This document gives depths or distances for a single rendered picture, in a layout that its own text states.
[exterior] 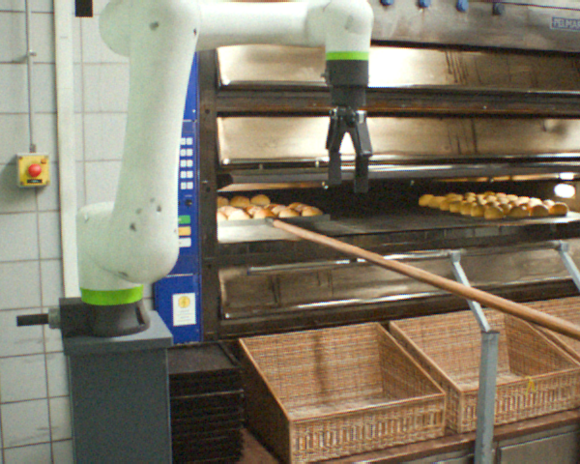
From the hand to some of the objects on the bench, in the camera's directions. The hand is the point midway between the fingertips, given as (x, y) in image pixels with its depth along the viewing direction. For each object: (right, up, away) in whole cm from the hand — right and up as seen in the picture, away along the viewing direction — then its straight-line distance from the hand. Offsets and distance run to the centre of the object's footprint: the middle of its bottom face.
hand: (347, 183), depth 164 cm
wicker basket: (+4, -76, +92) cm, 120 cm away
